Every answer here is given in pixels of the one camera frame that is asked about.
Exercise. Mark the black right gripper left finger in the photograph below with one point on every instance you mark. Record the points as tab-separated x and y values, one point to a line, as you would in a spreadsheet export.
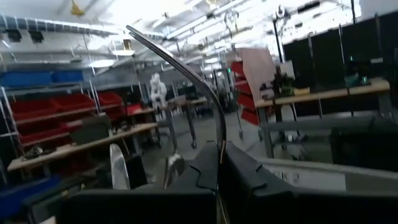
155	208

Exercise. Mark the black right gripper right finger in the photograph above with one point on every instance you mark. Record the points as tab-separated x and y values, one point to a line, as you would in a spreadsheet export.
280	205

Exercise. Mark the silver spoon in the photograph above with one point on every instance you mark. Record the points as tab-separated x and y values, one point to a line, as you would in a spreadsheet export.
174	166

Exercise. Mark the silver table knife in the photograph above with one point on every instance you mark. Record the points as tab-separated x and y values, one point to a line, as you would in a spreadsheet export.
119	168

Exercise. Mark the black background robot arm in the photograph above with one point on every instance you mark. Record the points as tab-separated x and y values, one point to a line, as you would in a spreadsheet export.
281	82

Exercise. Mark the white panel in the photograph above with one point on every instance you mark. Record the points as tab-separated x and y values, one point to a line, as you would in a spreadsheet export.
311	177

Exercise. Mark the long wooden workbench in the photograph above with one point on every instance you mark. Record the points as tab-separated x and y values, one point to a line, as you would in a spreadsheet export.
124	132

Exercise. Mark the red bin stack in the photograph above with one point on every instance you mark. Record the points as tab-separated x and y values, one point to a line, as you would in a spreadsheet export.
248	116

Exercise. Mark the dark grey box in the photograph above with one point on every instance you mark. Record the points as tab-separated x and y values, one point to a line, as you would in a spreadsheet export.
91	130

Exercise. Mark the wheeled work table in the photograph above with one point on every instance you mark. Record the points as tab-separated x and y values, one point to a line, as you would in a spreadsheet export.
186	101

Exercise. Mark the red storage bin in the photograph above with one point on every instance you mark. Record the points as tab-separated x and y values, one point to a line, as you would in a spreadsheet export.
34	109
110	99
43	135
73	101

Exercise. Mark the pink board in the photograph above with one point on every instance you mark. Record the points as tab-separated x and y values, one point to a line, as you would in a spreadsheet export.
258	71

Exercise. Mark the blue storage bin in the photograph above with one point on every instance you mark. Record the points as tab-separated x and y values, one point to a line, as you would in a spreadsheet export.
18	196
25	79
66	76

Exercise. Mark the teal device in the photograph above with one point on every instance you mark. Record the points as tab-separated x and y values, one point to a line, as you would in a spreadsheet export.
354	81

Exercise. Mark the black partition panel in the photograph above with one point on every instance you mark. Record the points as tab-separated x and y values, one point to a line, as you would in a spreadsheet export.
326	53

